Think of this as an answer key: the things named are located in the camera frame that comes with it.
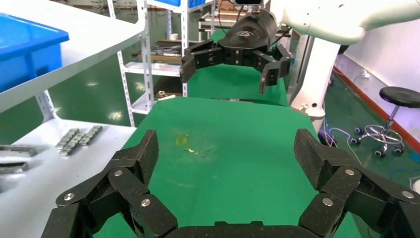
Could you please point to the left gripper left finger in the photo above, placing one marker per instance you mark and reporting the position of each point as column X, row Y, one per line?
column 131, row 190

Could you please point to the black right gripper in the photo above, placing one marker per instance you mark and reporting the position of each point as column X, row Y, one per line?
column 249, row 36

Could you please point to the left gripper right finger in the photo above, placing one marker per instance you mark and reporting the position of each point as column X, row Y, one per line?
column 347, row 190

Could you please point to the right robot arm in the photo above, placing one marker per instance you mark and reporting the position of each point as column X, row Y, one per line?
column 334, row 16

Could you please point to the green covered table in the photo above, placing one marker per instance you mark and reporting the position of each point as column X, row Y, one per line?
column 229, row 85

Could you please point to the gray slotted metal strip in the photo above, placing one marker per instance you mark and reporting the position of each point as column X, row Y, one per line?
column 67, row 138
column 73, row 145
column 18, row 150
column 91, row 135

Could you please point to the small white cup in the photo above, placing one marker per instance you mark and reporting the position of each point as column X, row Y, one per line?
column 174, row 36

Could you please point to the small white tape scrap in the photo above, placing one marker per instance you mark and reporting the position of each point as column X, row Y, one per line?
column 189, row 151

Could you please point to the small blue storage bin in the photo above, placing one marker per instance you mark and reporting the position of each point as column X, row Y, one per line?
column 170, row 2
column 196, row 3

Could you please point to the white metal storage rack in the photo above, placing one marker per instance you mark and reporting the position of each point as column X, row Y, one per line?
column 164, row 69

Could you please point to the white robot torso column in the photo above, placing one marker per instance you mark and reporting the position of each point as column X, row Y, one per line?
column 316, row 78

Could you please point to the white perforated angle leg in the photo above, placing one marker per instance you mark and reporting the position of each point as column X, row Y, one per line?
column 146, row 72
column 46, row 105
column 126, row 92

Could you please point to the green table cloth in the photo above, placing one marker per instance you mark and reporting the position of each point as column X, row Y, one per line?
column 229, row 164

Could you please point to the black round stool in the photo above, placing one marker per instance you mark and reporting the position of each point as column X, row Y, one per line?
column 400, row 97

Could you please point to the white shelf board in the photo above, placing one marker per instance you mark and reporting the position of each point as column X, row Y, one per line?
column 92, row 29

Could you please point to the large blue plastic bin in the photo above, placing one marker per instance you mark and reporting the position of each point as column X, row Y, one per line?
column 26, row 56

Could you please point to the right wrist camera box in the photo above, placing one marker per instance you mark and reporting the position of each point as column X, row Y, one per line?
column 248, row 2

